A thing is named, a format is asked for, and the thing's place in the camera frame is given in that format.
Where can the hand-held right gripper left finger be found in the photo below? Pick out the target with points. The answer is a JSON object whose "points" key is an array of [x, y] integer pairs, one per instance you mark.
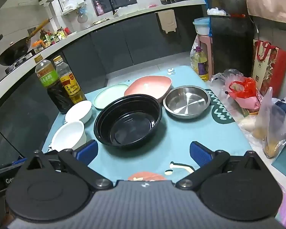
{"points": [[87, 152]]}

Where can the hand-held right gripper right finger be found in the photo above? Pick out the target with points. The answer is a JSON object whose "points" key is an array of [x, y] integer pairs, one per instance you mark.
{"points": [[200, 153]]}

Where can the white ceramic bowl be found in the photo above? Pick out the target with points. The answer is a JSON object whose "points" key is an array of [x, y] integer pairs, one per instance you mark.
{"points": [[66, 136], [78, 111]]}

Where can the black plastic bowl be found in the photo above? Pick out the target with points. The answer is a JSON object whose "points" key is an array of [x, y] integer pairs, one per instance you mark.
{"points": [[128, 124]]}

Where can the stainless steel bowl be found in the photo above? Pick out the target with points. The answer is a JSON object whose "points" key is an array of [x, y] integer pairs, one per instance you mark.
{"points": [[186, 100]]}

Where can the green round plate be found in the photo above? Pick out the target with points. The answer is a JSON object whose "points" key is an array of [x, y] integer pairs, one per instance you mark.
{"points": [[107, 96]]}

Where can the pink plastic bowl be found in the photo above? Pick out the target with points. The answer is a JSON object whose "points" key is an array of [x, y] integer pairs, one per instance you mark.
{"points": [[145, 85]]}

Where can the blue printed tablecloth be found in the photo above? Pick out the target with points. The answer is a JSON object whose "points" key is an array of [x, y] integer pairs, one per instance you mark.
{"points": [[205, 131]]}

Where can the white bun bag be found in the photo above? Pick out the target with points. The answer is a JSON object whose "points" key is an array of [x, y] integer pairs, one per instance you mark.
{"points": [[249, 126]]}

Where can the pink plastic bag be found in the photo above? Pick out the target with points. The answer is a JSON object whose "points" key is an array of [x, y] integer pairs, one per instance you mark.
{"points": [[249, 103]]}

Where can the yellow cooking oil bottle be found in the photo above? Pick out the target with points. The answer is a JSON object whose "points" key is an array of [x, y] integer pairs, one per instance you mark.
{"points": [[71, 83]]}

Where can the clear crumpled plastic bag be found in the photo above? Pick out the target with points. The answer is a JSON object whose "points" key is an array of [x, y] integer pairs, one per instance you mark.
{"points": [[220, 80]]}

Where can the red plastic bag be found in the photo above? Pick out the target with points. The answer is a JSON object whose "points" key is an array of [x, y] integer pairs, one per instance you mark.
{"points": [[243, 88]]}

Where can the clear plastic food bag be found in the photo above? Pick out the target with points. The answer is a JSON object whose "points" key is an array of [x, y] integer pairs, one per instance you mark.
{"points": [[274, 124]]}

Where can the dark vinegar bottle green label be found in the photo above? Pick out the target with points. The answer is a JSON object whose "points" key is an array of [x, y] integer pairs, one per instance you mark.
{"points": [[50, 78]]}

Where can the large cooking oil jug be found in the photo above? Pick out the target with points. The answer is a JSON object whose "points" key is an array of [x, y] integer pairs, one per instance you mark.
{"points": [[201, 64]]}

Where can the red gift bag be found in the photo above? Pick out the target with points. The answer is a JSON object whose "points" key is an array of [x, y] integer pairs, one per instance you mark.
{"points": [[269, 66]]}

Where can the black gas stove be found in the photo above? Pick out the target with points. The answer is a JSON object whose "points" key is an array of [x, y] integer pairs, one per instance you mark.
{"points": [[20, 63]]}

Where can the pink plastic stool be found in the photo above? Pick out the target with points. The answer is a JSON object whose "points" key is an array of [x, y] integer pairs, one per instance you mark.
{"points": [[206, 41]]}

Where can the orange lid jar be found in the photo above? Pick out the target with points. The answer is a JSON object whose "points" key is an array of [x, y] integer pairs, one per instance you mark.
{"points": [[38, 47]]}

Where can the black storage cart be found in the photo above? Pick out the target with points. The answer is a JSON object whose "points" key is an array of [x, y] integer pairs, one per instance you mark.
{"points": [[231, 40]]}

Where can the row of seasoning bottles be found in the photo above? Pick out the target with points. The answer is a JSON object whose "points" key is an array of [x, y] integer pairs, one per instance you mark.
{"points": [[54, 37]]}

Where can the blue lid plastic container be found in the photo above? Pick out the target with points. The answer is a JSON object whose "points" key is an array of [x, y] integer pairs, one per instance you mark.
{"points": [[201, 26]]}

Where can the beige hanging waste bin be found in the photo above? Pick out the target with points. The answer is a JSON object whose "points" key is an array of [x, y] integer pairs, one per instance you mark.
{"points": [[167, 21]]}

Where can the white plastic bag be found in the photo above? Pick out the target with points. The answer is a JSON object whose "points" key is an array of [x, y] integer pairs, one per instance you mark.
{"points": [[215, 12]]}

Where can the pink soap bottle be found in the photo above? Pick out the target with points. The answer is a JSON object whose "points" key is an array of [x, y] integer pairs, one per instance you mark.
{"points": [[99, 9]]}

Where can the white wall shelf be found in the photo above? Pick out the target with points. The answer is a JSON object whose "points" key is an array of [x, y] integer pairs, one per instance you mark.
{"points": [[70, 1]]}

